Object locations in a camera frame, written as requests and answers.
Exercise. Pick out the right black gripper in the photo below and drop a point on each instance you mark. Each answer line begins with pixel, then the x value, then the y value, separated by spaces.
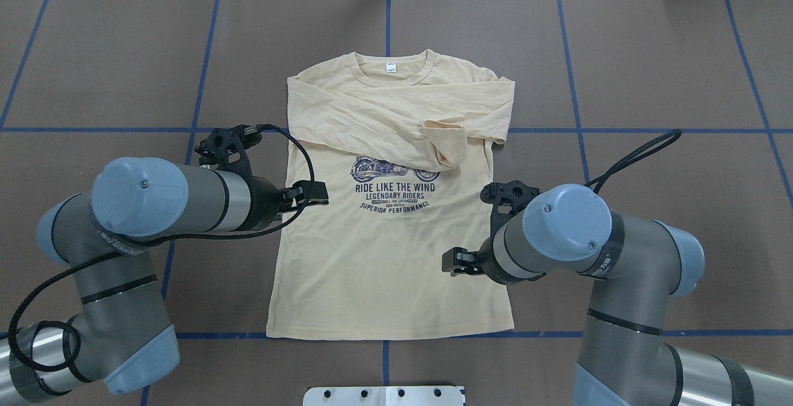
pixel 487 261

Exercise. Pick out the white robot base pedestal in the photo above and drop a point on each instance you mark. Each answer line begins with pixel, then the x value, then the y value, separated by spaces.
pixel 386 395

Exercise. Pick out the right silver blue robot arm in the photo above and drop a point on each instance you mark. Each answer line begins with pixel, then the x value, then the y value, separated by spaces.
pixel 637 266

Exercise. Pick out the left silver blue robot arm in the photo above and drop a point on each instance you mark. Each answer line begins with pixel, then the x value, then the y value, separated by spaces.
pixel 124 336

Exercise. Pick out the beige long-sleeve printed shirt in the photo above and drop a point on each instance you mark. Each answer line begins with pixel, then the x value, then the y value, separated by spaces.
pixel 404 147

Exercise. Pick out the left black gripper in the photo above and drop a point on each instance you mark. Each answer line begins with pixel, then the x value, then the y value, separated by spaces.
pixel 264 202

